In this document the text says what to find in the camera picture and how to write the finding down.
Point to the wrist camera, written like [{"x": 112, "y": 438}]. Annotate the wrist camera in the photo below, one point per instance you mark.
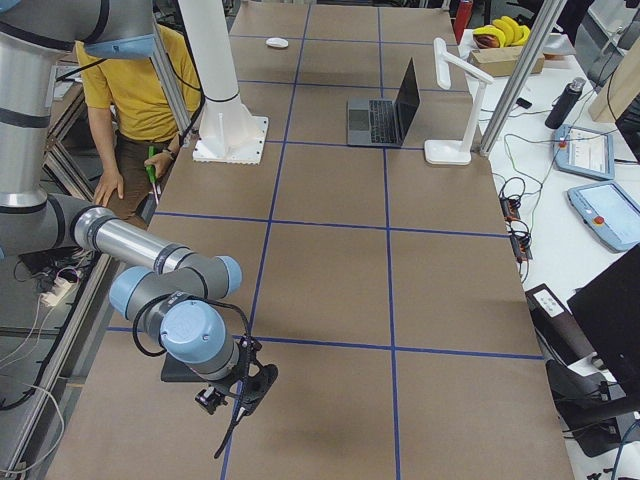
[{"x": 210, "y": 399}]

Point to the grey laptop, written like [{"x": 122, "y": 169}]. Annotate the grey laptop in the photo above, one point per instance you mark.
[{"x": 382, "y": 122}]

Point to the aluminium frame post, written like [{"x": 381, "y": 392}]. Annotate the aluminium frame post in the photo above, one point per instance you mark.
[{"x": 547, "y": 17}]

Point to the teach pendant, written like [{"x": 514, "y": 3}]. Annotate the teach pendant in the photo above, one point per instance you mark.
[
  {"x": 584, "y": 152},
  {"x": 609, "y": 211}
]

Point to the black monitor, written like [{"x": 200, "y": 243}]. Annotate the black monitor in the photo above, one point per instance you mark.
[{"x": 607, "y": 311}]

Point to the small black square device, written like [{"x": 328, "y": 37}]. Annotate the small black square device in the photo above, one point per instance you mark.
[{"x": 522, "y": 103}]

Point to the cardboard box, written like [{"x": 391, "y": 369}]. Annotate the cardboard box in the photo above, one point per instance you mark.
[{"x": 498, "y": 62}]

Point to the bananas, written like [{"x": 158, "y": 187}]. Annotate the bananas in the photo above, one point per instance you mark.
[{"x": 500, "y": 33}]

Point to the upper teach pendant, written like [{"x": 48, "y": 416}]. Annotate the upper teach pendant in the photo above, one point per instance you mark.
[{"x": 584, "y": 152}]

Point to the lower teach pendant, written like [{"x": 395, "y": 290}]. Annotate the lower teach pendant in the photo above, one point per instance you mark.
[{"x": 609, "y": 211}]

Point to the green handled tool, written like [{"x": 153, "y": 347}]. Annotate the green handled tool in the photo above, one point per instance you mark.
[{"x": 151, "y": 173}]

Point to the black mouse pad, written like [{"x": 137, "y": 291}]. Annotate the black mouse pad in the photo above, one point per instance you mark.
[{"x": 175, "y": 371}]

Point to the person in yellow shirt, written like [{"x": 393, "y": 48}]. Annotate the person in yellow shirt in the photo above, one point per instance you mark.
[{"x": 132, "y": 126}]

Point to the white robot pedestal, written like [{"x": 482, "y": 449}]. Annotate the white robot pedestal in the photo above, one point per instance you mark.
[{"x": 228, "y": 132}]

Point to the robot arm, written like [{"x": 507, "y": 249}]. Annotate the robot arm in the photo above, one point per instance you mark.
[{"x": 169, "y": 292}]

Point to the white computer mouse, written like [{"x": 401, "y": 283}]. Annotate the white computer mouse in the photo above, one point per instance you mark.
[{"x": 277, "y": 43}]

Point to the black water bottle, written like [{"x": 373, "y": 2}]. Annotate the black water bottle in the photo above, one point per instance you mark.
[{"x": 565, "y": 103}]

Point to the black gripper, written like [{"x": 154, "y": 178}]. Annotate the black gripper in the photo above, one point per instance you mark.
[{"x": 223, "y": 387}]

